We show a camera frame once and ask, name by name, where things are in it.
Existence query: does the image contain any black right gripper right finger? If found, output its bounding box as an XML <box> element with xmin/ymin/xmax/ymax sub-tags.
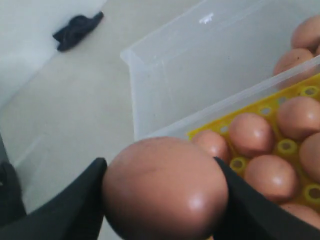
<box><xmin>212</xmin><ymin>157</ymin><xmax>320</xmax><ymax>240</ymax></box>

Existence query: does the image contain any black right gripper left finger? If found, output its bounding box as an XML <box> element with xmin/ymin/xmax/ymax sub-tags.
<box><xmin>0</xmin><ymin>157</ymin><xmax>107</xmax><ymax>240</ymax></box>

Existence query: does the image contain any brown egg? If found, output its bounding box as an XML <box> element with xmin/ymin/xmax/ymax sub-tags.
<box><xmin>244</xmin><ymin>155</ymin><xmax>300</xmax><ymax>203</ymax></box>
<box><xmin>299</xmin><ymin>132</ymin><xmax>320</xmax><ymax>183</ymax></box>
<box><xmin>315</xmin><ymin>45</ymin><xmax>320</xmax><ymax>56</ymax></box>
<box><xmin>280</xmin><ymin>203</ymin><xmax>320</xmax><ymax>229</ymax></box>
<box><xmin>102</xmin><ymin>137</ymin><xmax>229</xmax><ymax>240</ymax></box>
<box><xmin>228</xmin><ymin>113</ymin><xmax>275</xmax><ymax>158</ymax></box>
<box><xmin>276</xmin><ymin>96</ymin><xmax>320</xmax><ymax>141</ymax></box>
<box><xmin>191</xmin><ymin>129</ymin><xmax>231</xmax><ymax>164</ymax></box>
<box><xmin>273</xmin><ymin>48</ymin><xmax>314</xmax><ymax>76</ymax></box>
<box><xmin>290</xmin><ymin>15</ymin><xmax>320</xmax><ymax>52</ymax></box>

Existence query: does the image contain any yellow plastic egg tray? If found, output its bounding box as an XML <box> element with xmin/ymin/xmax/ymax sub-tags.
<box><xmin>187</xmin><ymin>74</ymin><xmax>320</xmax><ymax>212</ymax></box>

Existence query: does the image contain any clear plastic bin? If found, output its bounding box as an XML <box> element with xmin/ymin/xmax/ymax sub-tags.
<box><xmin>120</xmin><ymin>0</ymin><xmax>320</xmax><ymax>140</ymax></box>

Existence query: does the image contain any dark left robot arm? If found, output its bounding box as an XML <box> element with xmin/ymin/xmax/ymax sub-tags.
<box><xmin>0</xmin><ymin>143</ymin><xmax>107</xmax><ymax>240</ymax></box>

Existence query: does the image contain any dark object at left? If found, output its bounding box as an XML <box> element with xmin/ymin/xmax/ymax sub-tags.
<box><xmin>52</xmin><ymin>11</ymin><xmax>104</xmax><ymax>52</ymax></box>

